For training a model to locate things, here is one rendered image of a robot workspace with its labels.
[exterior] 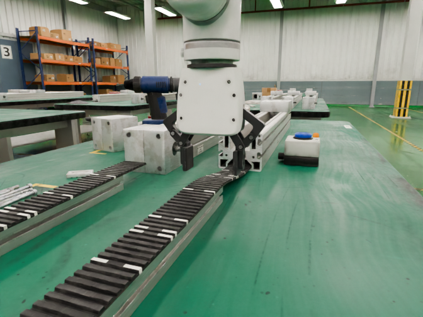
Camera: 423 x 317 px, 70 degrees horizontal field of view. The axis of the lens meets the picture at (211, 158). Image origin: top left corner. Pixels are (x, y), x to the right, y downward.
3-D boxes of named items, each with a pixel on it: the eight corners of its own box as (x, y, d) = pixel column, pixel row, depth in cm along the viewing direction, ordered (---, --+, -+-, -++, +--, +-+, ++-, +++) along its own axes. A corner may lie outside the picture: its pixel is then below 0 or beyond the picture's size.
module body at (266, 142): (261, 172, 68) (262, 133, 66) (218, 168, 71) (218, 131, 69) (289, 126, 141) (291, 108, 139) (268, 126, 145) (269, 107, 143)
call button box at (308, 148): (318, 167, 71) (320, 141, 70) (276, 163, 74) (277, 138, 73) (318, 159, 79) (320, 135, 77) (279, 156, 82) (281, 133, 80)
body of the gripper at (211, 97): (170, 57, 44) (172, 134, 46) (239, 55, 41) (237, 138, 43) (189, 61, 51) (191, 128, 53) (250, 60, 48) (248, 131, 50)
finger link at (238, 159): (233, 133, 46) (232, 176, 47) (253, 134, 45) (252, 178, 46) (238, 130, 48) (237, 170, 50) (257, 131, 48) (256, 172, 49)
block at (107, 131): (119, 153, 86) (116, 119, 84) (93, 149, 92) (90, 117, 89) (145, 147, 94) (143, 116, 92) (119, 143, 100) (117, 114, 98)
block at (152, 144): (175, 175, 65) (174, 131, 62) (125, 170, 68) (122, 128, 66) (192, 165, 73) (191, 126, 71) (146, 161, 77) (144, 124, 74)
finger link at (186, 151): (167, 130, 49) (169, 170, 50) (185, 131, 48) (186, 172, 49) (175, 127, 52) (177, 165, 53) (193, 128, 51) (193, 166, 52)
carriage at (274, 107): (287, 119, 119) (288, 101, 117) (259, 118, 122) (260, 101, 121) (291, 115, 134) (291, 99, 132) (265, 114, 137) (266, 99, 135)
